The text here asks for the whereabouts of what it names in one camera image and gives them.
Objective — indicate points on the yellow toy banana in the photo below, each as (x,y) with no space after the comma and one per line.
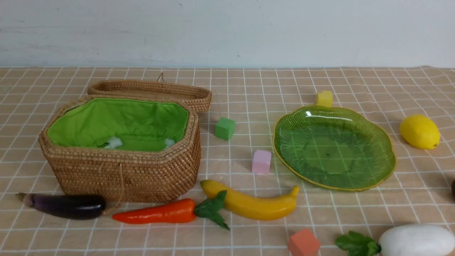
(255,208)

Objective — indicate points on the orange toy carrot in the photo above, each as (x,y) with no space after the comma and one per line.
(181,211)

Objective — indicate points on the purple toy eggplant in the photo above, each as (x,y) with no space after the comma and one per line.
(74,207)

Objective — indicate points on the yellow toy lemon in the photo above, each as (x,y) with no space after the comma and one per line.
(420,132)

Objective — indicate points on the white toy radish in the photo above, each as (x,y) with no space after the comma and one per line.
(406,240)

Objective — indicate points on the dark purple toy fruit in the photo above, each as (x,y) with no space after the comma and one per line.
(453,187)

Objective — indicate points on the green foam cube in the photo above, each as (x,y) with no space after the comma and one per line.
(225,128)

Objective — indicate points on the beige checked tablecloth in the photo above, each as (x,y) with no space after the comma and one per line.
(419,190)

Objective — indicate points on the woven rattan basket lid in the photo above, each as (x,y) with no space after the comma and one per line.
(195,97)

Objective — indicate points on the pink foam cube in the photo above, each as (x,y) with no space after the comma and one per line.
(261,162)

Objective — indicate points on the woven rattan basket green lining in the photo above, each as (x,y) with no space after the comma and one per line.
(127,149)

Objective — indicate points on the yellow foam cube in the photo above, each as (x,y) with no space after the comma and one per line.
(324,99)

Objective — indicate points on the green glass leaf plate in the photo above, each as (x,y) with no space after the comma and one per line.
(334,148)

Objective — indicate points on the orange foam cube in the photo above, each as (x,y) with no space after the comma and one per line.
(303,243)

